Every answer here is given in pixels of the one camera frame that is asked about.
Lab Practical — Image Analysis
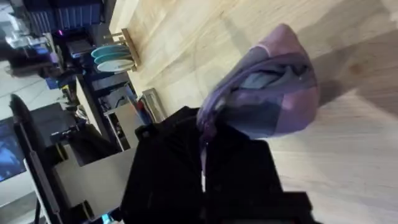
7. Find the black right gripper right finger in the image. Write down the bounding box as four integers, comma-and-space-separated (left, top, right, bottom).
203, 123, 282, 224

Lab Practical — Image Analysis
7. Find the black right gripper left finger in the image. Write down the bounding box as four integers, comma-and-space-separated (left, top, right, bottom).
120, 106, 205, 224

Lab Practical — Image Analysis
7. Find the purple grey zip bag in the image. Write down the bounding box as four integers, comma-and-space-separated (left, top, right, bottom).
196, 23, 320, 147

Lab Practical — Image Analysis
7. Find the teal plate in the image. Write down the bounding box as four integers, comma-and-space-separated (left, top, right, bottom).
91, 44, 130, 58
93, 52, 133, 65
96, 58, 136, 73

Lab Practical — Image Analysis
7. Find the wooden peg rack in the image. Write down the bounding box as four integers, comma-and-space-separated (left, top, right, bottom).
103, 27, 141, 73

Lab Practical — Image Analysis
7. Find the computer monitor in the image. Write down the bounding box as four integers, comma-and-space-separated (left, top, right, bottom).
0, 116, 27, 183

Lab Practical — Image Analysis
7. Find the blue ribbed crate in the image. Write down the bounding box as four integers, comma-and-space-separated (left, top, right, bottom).
24, 0, 104, 32

